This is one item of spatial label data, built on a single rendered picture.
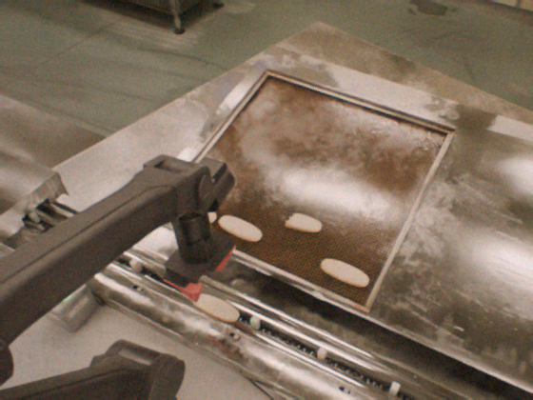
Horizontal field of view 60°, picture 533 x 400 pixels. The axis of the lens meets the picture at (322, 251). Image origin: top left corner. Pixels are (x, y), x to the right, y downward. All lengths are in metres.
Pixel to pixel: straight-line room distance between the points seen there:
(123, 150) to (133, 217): 0.78
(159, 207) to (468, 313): 0.58
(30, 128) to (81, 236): 1.01
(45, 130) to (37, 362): 0.70
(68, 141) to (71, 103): 1.72
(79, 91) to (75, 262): 2.75
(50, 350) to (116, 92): 2.31
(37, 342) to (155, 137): 0.61
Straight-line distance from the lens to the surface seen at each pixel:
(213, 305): 0.91
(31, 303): 0.48
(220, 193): 0.74
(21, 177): 1.18
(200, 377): 0.89
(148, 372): 0.71
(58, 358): 0.99
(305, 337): 0.87
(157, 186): 0.60
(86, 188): 1.26
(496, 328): 0.90
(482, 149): 1.13
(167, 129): 1.37
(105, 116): 2.96
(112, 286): 0.98
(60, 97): 3.21
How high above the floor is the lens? 1.62
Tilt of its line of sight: 52 degrees down
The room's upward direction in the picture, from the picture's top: 5 degrees clockwise
